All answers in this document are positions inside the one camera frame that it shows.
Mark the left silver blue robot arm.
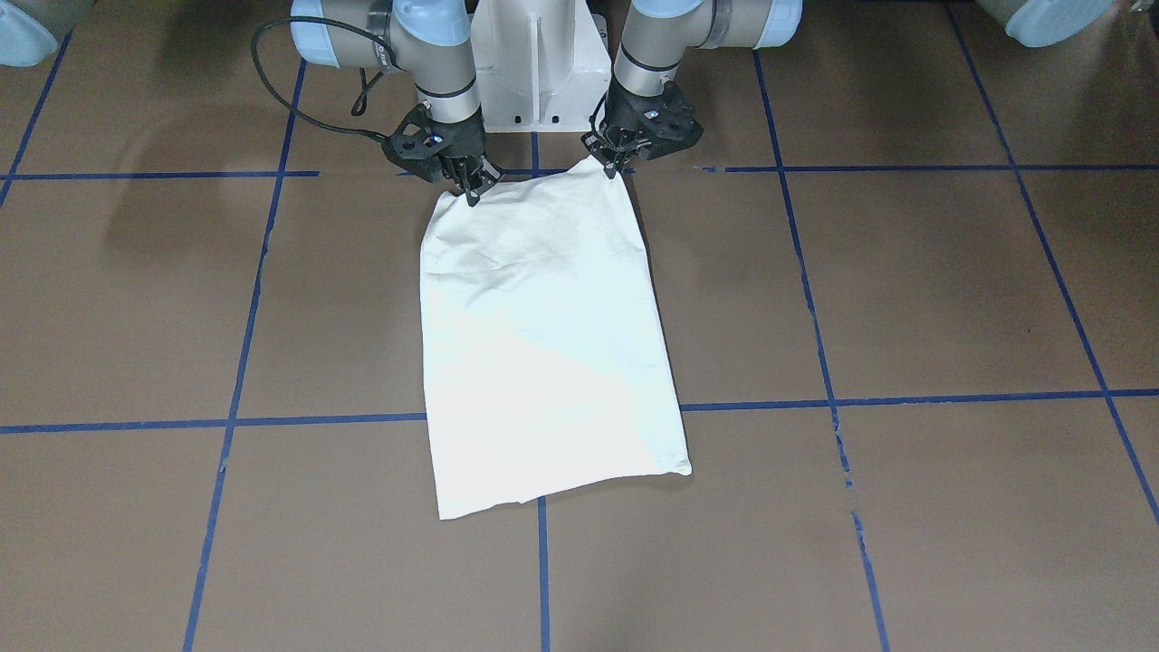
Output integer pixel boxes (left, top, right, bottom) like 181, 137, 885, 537
583, 1, 1125, 178

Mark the white camera pole with base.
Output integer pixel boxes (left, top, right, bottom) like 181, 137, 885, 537
466, 1, 612, 135

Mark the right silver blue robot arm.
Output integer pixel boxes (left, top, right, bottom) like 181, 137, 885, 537
3, 1, 503, 206

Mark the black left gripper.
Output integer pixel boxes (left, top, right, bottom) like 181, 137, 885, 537
582, 80, 704, 180

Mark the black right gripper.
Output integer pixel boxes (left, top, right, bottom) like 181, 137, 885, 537
381, 103, 504, 207

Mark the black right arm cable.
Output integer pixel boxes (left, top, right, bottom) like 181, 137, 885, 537
250, 16, 408, 146

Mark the cream long-sleeve cat shirt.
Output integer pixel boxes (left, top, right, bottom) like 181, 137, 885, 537
420, 157, 693, 521

